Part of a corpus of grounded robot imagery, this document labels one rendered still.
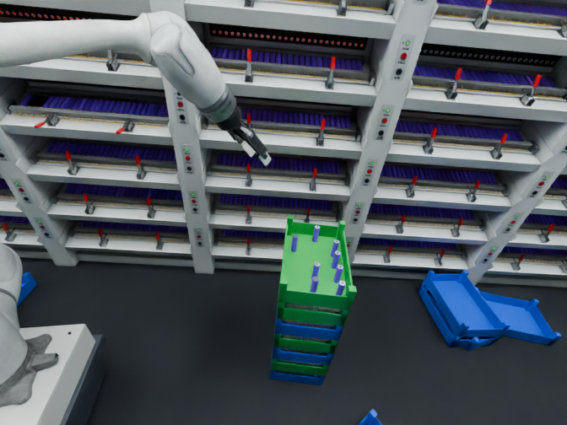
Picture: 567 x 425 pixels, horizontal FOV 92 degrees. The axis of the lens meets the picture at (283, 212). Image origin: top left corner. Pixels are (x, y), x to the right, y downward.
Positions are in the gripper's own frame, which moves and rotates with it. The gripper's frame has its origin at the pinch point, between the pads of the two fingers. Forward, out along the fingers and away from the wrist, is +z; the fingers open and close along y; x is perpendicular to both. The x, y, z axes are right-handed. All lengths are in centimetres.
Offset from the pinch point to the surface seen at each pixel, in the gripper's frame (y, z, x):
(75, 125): -59, -19, -30
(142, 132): -40.8, -9.0, -17.2
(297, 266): 27.7, 16.2, -20.8
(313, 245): 25.2, 23.4, -12.2
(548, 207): 81, 75, 63
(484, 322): 87, 88, 8
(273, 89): -7.7, -4.1, 20.2
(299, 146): 1.2, 14.6, 14.2
